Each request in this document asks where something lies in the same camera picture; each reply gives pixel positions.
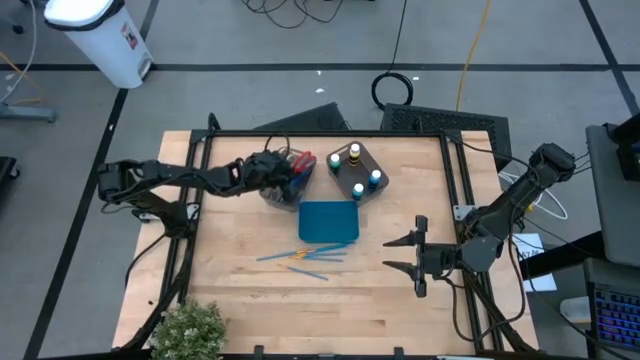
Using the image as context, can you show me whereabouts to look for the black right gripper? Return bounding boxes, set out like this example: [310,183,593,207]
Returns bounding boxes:
[382,215,464,299]

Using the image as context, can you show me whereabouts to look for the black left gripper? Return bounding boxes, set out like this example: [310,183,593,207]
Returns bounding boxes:
[242,151,302,204]

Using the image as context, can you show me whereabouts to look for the red-handled scissors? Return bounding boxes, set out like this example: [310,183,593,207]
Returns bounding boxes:
[292,150,318,175]

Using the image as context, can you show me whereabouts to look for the blue-handled scissors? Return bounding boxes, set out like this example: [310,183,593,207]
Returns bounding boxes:
[287,169,315,200]

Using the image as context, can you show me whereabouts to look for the grey plastic storage bin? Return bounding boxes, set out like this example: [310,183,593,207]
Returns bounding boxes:
[325,140,391,207]
[258,146,318,214]

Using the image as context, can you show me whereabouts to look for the black flat panel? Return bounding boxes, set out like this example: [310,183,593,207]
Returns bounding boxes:
[253,102,351,132]

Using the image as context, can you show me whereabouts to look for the blue plastic tray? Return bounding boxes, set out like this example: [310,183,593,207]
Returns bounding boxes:
[298,200,361,245]

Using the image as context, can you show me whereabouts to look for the black perforated case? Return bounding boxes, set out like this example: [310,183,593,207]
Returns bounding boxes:
[380,103,513,173]

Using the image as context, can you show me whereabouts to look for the white paper sheet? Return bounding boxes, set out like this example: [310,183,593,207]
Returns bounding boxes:
[512,233,558,293]

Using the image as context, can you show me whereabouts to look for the black desk bar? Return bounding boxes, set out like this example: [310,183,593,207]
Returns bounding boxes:
[519,231,605,280]

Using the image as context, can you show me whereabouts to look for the white chair seat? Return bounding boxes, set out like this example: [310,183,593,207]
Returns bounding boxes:
[559,296,594,326]

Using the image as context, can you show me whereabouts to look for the green potted plant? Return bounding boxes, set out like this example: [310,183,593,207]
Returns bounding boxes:
[148,298,228,360]

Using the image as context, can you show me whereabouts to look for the grey desk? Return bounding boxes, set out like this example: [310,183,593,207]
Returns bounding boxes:
[585,123,640,269]

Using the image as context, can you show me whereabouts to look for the backlit keyboard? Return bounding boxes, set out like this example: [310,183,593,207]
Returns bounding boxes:
[589,283,640,351]

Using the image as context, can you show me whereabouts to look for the white trash can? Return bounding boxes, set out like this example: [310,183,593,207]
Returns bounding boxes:
[43,0,155,90]

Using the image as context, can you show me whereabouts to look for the black monitor stand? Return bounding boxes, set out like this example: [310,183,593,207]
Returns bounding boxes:
[605,113,640,182]

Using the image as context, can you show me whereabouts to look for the grey stand base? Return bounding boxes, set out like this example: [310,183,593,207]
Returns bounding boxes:
[0,102,58,124]

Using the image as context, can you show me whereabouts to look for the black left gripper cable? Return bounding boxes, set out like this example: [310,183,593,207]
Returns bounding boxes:
[263,131,293,158]

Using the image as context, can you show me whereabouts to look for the black metal rig frame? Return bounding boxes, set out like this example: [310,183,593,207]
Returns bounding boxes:
[112,112,539,360]

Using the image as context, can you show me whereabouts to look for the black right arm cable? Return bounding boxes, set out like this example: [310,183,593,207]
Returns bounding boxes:
[439,234,527,345]

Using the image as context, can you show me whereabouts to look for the black coiled cable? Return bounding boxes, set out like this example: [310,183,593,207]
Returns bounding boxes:
[370,0,416,112]

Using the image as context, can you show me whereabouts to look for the black tangled cables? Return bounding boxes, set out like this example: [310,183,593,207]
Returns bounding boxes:
[239,0,346,30]

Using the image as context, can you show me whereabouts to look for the black left base cable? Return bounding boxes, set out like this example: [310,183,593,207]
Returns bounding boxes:
[123,232,170,290]

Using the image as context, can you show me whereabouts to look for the yellow cable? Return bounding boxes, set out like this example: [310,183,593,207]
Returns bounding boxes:
[455,0,494,113]

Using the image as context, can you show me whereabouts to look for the thin white cable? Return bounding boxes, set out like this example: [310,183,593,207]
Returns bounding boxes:
[0,0,39,106]

